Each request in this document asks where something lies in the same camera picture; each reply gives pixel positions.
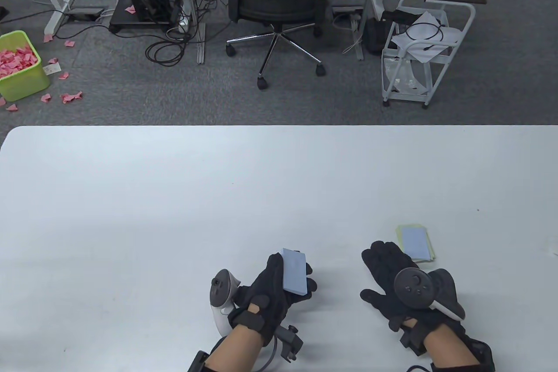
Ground person's left hand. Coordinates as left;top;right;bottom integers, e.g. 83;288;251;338
228;252;318;345

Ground person's right hand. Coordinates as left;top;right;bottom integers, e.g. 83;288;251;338
360;240;461;332

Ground stack of torn sticky notes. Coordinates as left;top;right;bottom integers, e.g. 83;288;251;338
396;224;437;264

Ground person's left forearm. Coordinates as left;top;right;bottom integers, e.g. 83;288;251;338
204;326;265;372

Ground person's right forearm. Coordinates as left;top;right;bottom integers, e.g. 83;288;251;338
424;328;481;372

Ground white right hand controller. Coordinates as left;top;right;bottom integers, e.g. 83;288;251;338
393;267;466;322

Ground white hand controller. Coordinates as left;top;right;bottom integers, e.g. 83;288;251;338
210;269;242;337
393;267;466;322

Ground white left hand controller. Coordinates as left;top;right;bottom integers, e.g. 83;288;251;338
210;269;242;337

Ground black bag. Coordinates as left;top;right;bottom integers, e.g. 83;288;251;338
364;10;411;57

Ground white paper sheets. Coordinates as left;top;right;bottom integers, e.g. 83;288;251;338
391;11;461;64

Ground white utility cart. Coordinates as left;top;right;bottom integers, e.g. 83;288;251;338
381;0;476;110

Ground grey metal desk leg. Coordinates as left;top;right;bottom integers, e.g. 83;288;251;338
180;0;206;65

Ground scattered pink paper pieces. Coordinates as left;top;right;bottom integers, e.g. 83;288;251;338
0;4;137;112

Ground black wheeled tower stand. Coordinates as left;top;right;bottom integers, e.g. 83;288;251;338
109;0;176;34

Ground green plastic bin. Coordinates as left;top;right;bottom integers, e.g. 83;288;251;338
0;31;51;102

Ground pile of pink paper scraps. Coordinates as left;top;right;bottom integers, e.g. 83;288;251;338
0;44;39;80

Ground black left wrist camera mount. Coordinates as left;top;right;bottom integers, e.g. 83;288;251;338
187;309;305;372

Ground thin black cable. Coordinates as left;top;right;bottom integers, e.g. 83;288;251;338
405;20;446;51

